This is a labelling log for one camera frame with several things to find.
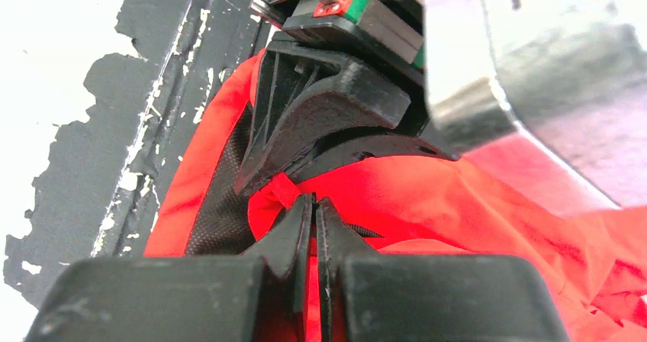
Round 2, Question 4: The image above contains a red zip jacket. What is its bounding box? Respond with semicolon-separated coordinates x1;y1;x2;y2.
143;55;646;341

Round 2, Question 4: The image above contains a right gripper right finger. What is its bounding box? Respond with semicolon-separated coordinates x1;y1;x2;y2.
315;198;569;341

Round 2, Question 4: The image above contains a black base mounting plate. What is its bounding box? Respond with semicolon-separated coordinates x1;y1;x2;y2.
1;0;265;318

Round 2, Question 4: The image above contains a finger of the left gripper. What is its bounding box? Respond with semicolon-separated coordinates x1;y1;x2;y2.
288;132;460;183
234;41;410;195

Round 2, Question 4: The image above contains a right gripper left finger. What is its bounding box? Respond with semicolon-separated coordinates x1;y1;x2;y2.
26;195;314;341

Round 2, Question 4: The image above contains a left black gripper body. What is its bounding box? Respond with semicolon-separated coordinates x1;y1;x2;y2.
250;0;425;85

